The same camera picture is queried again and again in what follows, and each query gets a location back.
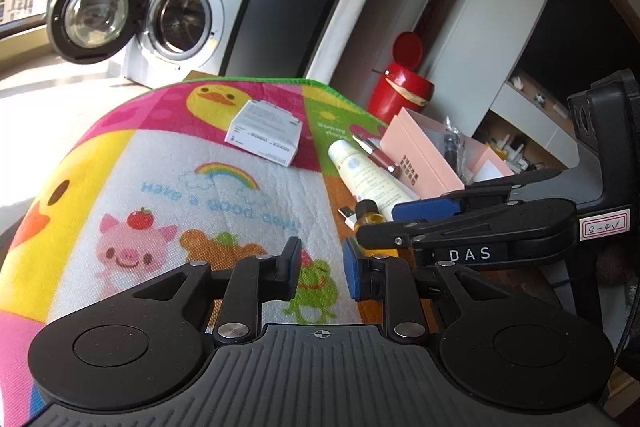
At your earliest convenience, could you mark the black cable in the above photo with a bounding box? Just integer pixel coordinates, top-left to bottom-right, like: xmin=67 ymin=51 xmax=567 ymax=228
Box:
xmin=606 ymin=277 xmax=640 ymax=390

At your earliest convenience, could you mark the white lotion tube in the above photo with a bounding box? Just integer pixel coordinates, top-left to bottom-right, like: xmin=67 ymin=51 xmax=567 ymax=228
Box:
xmin=327 ymin=140 xmax=422 ymax=222

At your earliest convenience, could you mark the white carton with label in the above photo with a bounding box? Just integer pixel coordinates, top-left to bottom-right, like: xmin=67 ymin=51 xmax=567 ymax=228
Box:
xmin=225 ymin=101 xmax=304 ymax=168

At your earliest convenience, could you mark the clear bag of black parts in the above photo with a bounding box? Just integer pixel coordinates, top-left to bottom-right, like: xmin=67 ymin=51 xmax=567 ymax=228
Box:
xmin=442 ymin=117 xmax=475 ymax=184

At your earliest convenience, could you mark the pink cardboard box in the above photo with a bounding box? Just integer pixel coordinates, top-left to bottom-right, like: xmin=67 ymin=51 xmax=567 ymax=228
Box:
xmin=379 ymin=108 xmax=517 ymax=200

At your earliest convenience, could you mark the colourful cartoon play mat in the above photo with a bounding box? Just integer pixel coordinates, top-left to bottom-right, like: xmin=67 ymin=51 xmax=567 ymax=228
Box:
xmin=0 ymin=77 xmax=451 ymax=413

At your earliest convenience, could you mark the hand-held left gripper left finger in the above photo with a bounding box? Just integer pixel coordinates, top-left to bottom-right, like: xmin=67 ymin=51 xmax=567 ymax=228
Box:
xmin=131 ymin=237 xmax=303 ymax=348

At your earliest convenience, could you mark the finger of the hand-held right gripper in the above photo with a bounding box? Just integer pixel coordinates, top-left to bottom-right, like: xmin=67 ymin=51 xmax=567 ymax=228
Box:
xmin=356 ymin=201 xmax=532 ymax=254
xmin=392 ymin=169 xmax=568 ymax=223

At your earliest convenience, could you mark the amber glass bottle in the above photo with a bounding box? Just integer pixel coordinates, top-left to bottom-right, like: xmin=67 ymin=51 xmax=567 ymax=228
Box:
xmin=353 ymin=199 xmax=401 ymax=258

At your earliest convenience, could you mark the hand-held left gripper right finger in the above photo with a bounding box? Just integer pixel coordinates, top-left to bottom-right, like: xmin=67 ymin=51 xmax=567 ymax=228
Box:
xmin=344 ymin=240 xmax=506 ymax=346

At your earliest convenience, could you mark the black television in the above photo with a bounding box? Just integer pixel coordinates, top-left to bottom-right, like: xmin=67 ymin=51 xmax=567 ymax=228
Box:
xmin=515 ymin=0 xmax=640 ymax=104

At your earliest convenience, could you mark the pink lip gloss tube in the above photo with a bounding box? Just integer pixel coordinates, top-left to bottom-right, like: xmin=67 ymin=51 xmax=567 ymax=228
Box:
xmin=351 ymin=134 xmax=402 ymax=178

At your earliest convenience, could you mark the white television cabinet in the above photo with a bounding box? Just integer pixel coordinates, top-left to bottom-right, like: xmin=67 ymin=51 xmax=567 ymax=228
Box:
xmin=477 ymin=72 xmax=587 ymax=174

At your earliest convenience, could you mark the red trash bin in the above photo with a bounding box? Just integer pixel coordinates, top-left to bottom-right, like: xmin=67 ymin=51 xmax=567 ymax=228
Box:
xmin=369 ymin=32 xmax=435 ymax=126

